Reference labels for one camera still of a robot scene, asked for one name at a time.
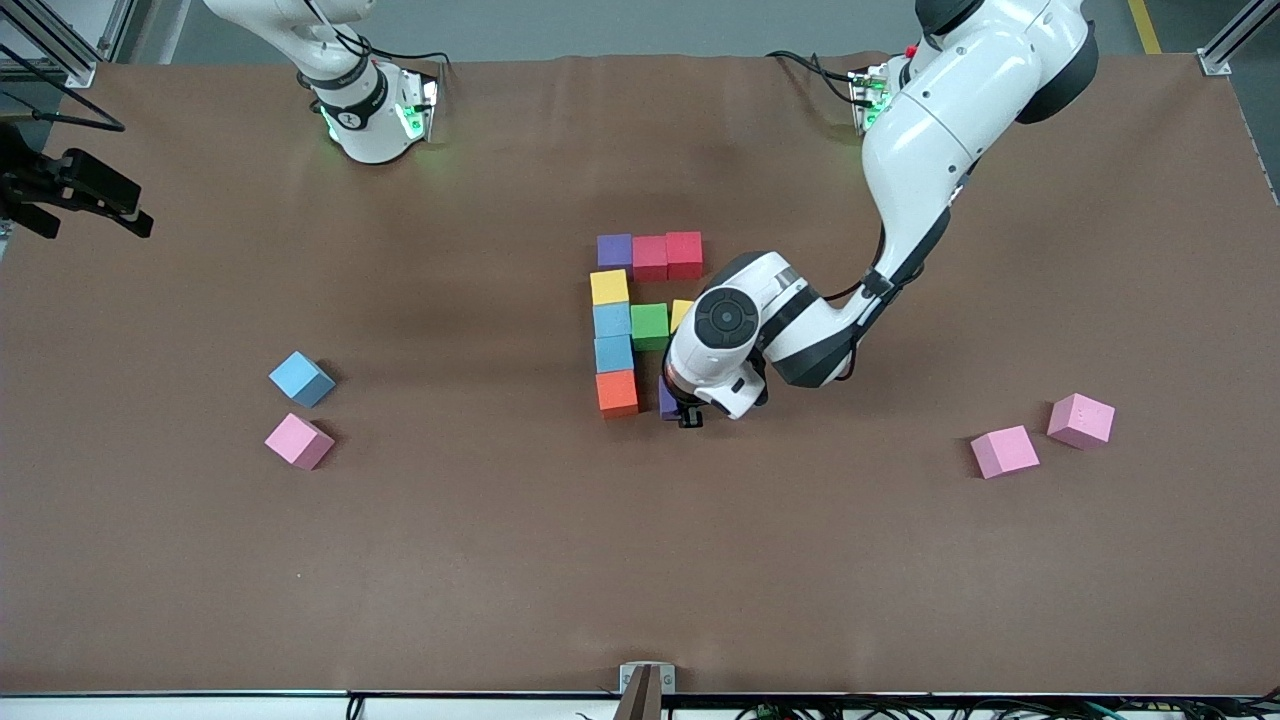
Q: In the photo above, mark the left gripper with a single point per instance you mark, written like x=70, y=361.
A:
x=685, y=400

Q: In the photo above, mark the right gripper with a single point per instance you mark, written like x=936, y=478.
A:
x=52, y=184

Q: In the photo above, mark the purple foam cube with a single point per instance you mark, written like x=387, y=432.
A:
x=614, y=251
x=667, y=403

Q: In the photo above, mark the orange foam cube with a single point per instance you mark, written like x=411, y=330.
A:
x=617, y=392

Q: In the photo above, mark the green foam cube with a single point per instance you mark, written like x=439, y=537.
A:
x=650, y=326

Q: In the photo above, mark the light blue foam cube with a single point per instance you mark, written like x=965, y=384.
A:
x=298, y=377
x=614, y=354
x=611, y=320

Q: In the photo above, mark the yellow foam cube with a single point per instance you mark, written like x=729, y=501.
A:
x=609, y=287
x=679, y=313

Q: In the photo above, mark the red foam cube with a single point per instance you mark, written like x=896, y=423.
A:
x=684, y=254
x=650, y=258

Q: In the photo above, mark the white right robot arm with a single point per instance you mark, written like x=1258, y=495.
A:
x=365, y=130

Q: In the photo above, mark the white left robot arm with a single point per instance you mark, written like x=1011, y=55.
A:
x=950, y=120

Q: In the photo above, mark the brown table mat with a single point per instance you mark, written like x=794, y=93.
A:
x=640, y=580

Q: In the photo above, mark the pink foam cube with dots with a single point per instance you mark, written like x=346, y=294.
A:
x=1080, y=420

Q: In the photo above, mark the aluminium frame profile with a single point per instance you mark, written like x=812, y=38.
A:
x=75, y=68
x=1213, y=62

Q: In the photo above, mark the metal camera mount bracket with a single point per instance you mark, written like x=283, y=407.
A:
x=647, y=690

